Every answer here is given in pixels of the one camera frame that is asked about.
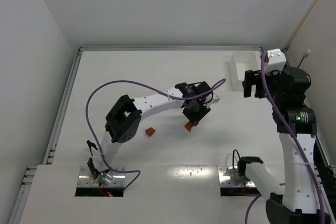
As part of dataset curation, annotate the red-brown arch block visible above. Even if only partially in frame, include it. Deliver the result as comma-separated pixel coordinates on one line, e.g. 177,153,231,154
184,121,194,132

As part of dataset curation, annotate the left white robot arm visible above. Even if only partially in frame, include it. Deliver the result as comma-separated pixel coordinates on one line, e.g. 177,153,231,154
88,81,219,180

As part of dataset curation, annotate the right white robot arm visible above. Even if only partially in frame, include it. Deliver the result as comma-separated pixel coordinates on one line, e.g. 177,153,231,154
238,67,331,223

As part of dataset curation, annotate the red-brown wedge block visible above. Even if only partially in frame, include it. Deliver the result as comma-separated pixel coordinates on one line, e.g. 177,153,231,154
145,127,156,137

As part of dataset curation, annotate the white open box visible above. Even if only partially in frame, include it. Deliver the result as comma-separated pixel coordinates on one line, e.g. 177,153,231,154
229,51,260,92

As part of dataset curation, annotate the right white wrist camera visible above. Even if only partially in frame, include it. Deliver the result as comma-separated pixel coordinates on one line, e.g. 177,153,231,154
265,49,286,74

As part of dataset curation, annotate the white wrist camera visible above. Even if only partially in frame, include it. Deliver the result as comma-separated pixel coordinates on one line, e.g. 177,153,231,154
205,93,220,105
265,49,286,74

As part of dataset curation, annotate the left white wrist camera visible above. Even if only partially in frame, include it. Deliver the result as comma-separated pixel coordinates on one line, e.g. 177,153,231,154
205,93,220,105

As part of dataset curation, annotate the black cable with white plug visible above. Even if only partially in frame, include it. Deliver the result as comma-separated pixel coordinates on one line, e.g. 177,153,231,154
296,49,311,67

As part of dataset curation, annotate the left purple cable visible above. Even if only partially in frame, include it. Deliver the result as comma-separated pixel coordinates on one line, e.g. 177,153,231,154
85,78,227,190

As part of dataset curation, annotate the purple cable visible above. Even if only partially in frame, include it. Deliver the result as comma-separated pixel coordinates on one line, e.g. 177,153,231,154
245,52,326,224
85,78,227,190

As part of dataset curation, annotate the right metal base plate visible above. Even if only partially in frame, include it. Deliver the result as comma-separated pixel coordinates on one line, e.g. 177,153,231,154
218,166,255,188

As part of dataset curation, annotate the metal base plate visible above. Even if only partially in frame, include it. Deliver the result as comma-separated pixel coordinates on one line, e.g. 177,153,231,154
77,166,125,188
218,166,255,188

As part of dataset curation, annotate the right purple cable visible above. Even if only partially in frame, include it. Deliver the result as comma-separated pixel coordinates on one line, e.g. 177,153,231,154
245,52,326,224

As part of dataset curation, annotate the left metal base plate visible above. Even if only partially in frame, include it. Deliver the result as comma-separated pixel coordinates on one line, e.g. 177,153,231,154
77,166,125,188

